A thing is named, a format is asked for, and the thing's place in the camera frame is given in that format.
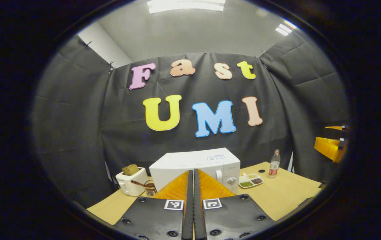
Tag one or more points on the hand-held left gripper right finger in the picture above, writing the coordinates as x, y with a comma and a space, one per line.
198, 213

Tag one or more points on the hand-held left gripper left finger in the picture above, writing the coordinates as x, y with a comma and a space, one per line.
189, 213

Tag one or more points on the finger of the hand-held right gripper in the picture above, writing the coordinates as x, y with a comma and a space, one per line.
330, 148
338, 128

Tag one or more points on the white microwave oven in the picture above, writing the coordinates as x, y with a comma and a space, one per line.
190, 160

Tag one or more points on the ribbed glass jar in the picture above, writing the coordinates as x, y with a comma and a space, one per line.
150, 190

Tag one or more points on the wooden spoon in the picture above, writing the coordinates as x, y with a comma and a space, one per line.
139, 184

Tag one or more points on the clear red label water bottle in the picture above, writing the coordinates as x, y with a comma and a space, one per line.
274, 165

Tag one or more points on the white divided dish of beans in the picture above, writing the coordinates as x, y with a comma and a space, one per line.
251, 181

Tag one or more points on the white toaster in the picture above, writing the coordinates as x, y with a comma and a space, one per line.
132, 185

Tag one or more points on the brown toast slice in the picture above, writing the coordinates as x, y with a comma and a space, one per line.
130, 170

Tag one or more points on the small ceiling light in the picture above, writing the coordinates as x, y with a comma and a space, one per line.
285, 28

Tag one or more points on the black backdrop cloth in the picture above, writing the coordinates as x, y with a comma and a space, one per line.
77, 133

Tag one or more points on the large ceiling light panel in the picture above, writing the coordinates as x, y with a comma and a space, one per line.
185, 5

